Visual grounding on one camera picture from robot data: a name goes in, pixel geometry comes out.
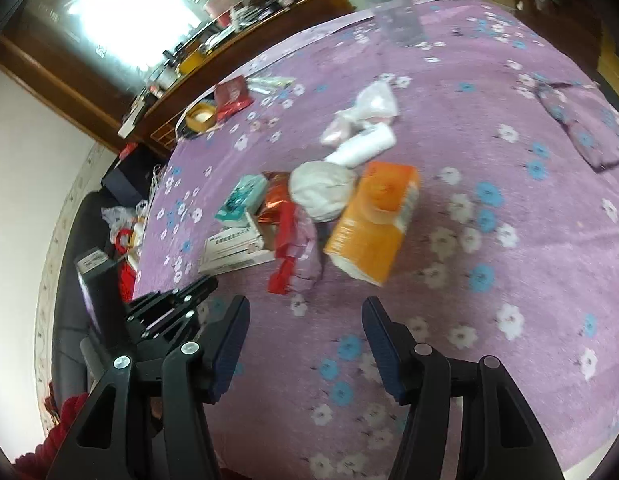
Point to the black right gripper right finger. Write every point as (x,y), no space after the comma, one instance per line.
(501,437)

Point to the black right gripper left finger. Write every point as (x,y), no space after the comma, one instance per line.
(110,438)

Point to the white medicine box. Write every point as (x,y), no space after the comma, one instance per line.
(235,249)

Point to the red snack wrapper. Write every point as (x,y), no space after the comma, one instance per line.
(297,251)

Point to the orange medicine box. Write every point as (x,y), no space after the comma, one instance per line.
(366,240)

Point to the red plastic basket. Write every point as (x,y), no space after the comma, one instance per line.
(127,260)

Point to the black sofa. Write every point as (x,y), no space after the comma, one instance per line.
(75,344)

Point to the teal tissue pack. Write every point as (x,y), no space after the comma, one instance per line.
(246,198)

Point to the shiny red foil wrapper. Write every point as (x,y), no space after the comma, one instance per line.
(276,197)

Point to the yellow tape roll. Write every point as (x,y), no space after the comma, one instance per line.
(201,117)

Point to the crumpled white tissue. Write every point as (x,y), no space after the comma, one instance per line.
(322,189)

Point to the dark red packet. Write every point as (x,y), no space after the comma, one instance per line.
(230,97)

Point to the wooden cabinet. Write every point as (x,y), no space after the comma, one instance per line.
(54,75)

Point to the chopsticks pack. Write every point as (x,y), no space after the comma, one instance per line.
(269,85)

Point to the purple floral tablecloth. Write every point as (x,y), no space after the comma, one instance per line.
(513,249)

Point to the white plastic bottle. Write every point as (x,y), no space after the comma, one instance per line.
(363,147)

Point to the folded floral cloth pouch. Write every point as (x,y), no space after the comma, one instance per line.
(587,118)

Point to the clear plastic cup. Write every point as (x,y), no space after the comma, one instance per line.
(398,20)

